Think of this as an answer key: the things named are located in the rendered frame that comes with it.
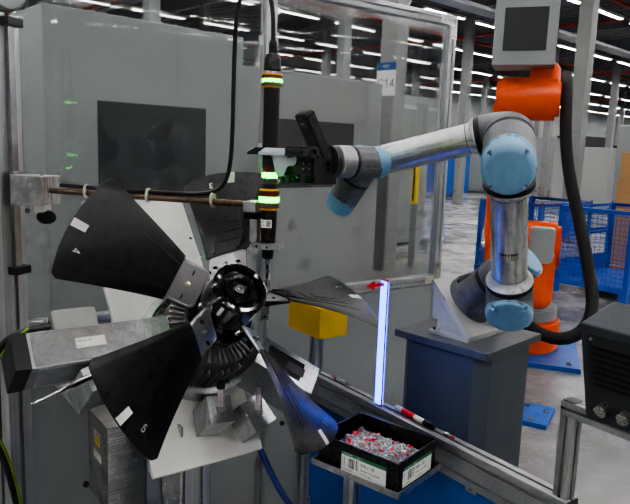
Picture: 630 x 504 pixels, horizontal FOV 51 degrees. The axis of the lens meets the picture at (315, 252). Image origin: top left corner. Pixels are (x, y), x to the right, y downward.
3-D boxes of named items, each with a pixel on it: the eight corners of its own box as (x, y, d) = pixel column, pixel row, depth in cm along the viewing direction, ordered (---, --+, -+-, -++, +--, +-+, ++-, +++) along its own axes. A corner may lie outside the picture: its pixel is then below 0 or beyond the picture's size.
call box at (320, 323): (287, 331, 195) (288, 296, 194) (314, 326, 201) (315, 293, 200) (319, 345, 183) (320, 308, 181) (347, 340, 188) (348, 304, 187)
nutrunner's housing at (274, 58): (255, 259, 141) (260, 38, 134) (262, 256, 145) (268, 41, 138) (272, 260, 140) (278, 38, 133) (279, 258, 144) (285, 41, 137)
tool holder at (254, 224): (237, 247, 141) (238, 201, 139) (251, 243, 147) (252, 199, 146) (276, 251, 138) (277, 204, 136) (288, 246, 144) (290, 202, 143)
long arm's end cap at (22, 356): (16, 356, 133) (25, 332, 125) (23, 391, 130) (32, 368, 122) (0, 359, 131) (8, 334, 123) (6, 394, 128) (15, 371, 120)
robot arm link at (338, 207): (356, 199, 171) (376, 169, 164) (347, 223, 162) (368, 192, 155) (330, 184, 170) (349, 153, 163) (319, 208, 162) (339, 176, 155)
